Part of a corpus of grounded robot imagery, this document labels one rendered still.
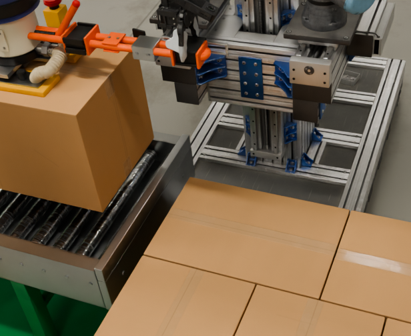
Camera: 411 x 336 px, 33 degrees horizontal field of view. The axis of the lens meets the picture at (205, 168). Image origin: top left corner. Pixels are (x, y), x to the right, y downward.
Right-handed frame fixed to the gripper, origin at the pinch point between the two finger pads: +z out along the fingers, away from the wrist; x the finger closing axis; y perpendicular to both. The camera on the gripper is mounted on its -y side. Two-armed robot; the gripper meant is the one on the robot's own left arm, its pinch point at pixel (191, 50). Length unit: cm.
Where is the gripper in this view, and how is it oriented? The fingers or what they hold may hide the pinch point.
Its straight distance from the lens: 197.5
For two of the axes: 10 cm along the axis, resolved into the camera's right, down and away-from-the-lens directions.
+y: -9.3, -1.7, 3.3
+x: -3.5, 6.5, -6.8
